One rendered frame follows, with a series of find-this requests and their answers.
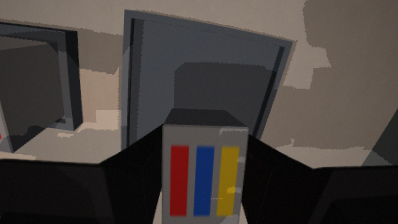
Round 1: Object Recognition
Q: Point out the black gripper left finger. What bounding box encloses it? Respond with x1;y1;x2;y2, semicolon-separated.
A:
0;124;163;224

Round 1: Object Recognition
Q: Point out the dark grey flat panel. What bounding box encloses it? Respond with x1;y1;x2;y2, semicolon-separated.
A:
361;108;398;166

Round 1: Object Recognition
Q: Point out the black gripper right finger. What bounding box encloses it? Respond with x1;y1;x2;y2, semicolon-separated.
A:
241;134;398;224

